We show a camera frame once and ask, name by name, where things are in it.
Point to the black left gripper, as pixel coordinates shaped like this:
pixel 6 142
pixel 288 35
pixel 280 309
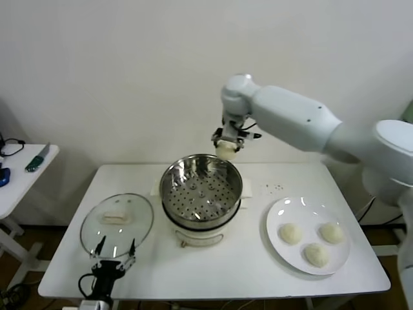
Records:
pixel 108 269

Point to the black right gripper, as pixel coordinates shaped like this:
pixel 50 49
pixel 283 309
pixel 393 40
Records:
pixel 220 135

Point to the white steamed baozi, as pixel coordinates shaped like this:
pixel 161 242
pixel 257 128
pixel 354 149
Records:
pixel 316 255
pixel 290 233
pixel 331 232
pixel 226 151

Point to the round glass pot lid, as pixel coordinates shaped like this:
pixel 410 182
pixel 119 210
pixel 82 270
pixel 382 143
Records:
pixel 114 217

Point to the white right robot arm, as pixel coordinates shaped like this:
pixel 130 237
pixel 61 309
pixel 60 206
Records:
pixel 290 109

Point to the stainless steel steamer basket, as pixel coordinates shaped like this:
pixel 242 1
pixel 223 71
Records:
pixel 200 193

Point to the white electric cooking pot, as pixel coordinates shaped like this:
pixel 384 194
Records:
pixel 200 235

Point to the round white plate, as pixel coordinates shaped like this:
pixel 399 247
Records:
pixel 290 206

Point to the white side table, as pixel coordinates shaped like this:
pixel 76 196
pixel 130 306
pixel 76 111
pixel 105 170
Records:
pixel 29 187

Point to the blue computer mouse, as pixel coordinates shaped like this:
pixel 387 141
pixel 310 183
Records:
pixel 4 177

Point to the pale green appliance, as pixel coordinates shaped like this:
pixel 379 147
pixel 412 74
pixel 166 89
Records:
pixel 408 111

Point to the white table with shelf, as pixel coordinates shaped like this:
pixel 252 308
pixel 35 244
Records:
pixel 387 250

